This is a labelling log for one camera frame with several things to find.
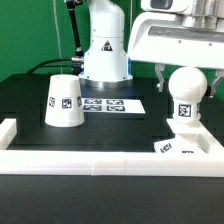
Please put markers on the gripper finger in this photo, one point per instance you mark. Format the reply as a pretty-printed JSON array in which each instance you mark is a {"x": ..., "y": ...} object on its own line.
[
  {"x": 215, "y": 84},
  {"x": 159, "y": 68}
]

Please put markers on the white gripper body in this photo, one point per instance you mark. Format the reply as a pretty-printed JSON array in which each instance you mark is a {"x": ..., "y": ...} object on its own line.
[{"x": 179, "y": 32}]

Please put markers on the white lamp bulb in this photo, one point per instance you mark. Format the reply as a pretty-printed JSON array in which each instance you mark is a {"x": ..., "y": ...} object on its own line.
[{"x": 187, "y": 86}]

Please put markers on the white lamp base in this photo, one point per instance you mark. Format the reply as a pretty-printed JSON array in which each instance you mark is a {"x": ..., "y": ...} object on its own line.
[{"x": 184, "y": 140}]

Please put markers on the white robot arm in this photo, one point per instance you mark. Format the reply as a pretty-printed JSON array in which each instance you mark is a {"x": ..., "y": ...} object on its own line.
[{"x": 106, "y": 60}]

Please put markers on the white lamp shade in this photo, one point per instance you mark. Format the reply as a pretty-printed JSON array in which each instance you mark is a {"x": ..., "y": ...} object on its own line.
[{"x": 64, "y": 103}]

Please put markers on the white marker sheet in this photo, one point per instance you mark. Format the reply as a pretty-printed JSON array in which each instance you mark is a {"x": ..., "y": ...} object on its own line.
[{"x": 112, "y": 105}]

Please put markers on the white U-shaped fence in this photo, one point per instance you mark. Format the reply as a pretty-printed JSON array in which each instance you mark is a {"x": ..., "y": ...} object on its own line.
[{"x": 209, "y": 164}]

